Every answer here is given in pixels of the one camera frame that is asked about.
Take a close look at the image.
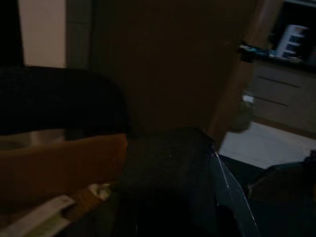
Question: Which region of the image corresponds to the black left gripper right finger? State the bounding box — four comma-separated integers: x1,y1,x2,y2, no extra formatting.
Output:
209,145,260,237

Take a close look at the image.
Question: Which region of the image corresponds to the black door handle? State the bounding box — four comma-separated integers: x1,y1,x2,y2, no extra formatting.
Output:
238,44,255,63

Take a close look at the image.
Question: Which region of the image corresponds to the black rubbish bag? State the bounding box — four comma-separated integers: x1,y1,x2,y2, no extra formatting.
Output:
246,152,316,237

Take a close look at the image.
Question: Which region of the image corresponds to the clear glass jar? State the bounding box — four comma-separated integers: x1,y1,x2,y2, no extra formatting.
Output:
231,93,254,131

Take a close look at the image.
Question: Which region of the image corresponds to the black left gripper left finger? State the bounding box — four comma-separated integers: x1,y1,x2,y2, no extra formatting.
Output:
119,127,220,237

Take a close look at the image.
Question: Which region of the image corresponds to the beige kitchen cabinet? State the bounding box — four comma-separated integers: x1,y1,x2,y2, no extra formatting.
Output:
250,60,316,135

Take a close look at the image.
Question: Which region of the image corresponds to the white stacked container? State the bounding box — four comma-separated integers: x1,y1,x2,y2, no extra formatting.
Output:
275,24,310,58

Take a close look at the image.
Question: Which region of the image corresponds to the brown wooden door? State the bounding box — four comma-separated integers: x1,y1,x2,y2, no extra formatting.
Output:
93,0,272,149

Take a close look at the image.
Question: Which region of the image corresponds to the black mesh chair back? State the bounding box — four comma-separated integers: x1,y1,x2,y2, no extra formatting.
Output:
0,66,131,137

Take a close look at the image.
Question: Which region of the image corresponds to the white paper strip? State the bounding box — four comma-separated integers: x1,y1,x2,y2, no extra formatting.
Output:
0,194,76,237

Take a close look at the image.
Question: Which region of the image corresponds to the brown cardboard box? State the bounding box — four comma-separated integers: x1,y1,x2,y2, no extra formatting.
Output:
0,132,128,215

